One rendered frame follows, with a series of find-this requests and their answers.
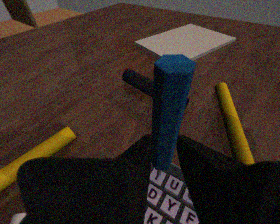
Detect beige flat rectangular board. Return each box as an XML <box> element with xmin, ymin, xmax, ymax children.
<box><xmin>135</xmin><ymin>24</ymin><xmax>236</xmax><ymax>60</ymax></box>

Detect yellow stylus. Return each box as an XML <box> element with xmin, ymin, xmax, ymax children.
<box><xmin>215</xmin><ymin>82</ymin><xmax>254</xmax><ymax>165</ymax></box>

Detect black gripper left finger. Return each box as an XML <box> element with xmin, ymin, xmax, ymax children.
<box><xmin>17</xmin><ymin>134</ymin><xmax>151</xmax><ymax>224</ymax></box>

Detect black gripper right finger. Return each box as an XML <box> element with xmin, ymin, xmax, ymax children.
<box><xmin>176</xmin><ymin>135</ymin><xmax>280</xmax><ymax>224</ymax></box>

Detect blue cylinder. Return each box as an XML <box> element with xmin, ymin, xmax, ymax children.
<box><xmin>151</xmin><ymin>54</ymin><xmax>196</xmax><ymax>175</ymax></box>

